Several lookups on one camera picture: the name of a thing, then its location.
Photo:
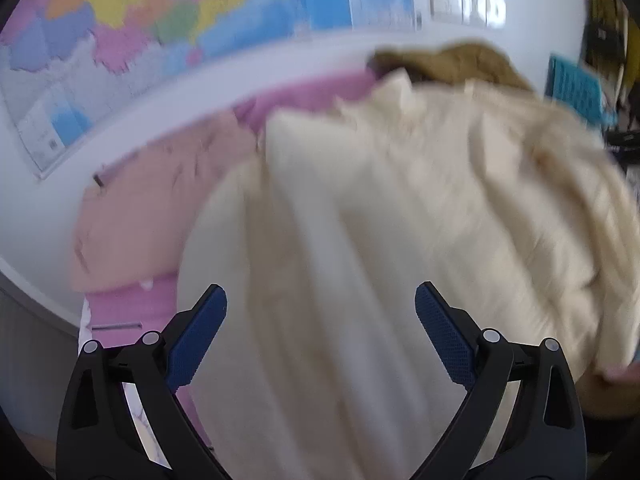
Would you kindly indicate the cream beige jacket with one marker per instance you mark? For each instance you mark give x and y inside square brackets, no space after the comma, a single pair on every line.
[506,202]

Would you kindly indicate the olive brown jacket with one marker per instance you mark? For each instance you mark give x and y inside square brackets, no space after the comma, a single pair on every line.
[452,65]

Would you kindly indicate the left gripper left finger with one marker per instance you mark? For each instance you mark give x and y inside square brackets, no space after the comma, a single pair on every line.
[97,438]

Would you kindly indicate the folded pink garment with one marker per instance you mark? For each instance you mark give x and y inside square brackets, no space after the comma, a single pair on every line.
[133,226]

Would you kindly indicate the white wall socket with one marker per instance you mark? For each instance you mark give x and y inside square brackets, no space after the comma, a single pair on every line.
[474,12]
[447,11]

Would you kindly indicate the pink floral bed sheet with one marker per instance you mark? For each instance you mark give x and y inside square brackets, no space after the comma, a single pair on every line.
[249,199]

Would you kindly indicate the colourful wall map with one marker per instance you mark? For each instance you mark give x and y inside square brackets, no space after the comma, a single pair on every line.
[67,65]

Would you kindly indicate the grey wardrobe door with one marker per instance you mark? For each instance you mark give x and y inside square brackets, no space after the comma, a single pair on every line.
[38,353]

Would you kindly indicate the mustard yellow hanging garment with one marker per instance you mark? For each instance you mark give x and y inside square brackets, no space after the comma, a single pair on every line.
[605,39]

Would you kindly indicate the white wall socket left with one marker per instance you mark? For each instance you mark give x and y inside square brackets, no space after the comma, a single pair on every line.
[447,11]

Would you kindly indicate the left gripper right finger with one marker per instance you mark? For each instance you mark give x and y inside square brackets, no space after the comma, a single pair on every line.
[545,435]

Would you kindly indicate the white wall switch plate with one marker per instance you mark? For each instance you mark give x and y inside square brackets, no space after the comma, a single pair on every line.
[496,13]

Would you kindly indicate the white wall socket middle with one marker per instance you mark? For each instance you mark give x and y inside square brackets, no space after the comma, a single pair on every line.
[474,12]

